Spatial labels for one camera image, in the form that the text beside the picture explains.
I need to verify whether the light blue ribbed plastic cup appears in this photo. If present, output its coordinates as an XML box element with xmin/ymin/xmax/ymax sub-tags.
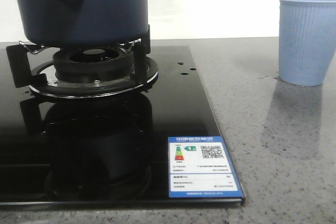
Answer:
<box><xmin>279</xmin><ymin>0</ymin><xmax>335</xmax><ymax>86</ymax></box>

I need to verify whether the black metal pot support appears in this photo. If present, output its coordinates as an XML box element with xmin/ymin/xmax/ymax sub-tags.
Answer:
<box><xmin>6</xmin><ymin>30</ymin><xmax>158</xmax><ymax>99</ymax></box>

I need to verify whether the dark blue cooking pot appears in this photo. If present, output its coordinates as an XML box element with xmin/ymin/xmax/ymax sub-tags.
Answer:
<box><xmin>17</xmin><ymin>0</ymin><xmax>148</xmax><ymax>48</ymax></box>

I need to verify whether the blue white energy label sticker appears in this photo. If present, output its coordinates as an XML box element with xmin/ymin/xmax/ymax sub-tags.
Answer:
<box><xmin>168</xmin><ymin>136</ymin><xmax>244</xmax><ymax>199</ymax></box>

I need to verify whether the black glass gas stove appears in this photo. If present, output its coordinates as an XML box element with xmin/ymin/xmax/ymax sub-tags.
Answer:
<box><xmin>1</xmin><ymin>46</ymin><xmax>245</xmax><ymax>210</ymax></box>

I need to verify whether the black round gas burner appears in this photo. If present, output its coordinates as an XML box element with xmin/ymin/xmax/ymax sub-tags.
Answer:
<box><xmin>53</xmin><ymin>47</ymin><xmax>134</xmax><ymax>83</ymax></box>

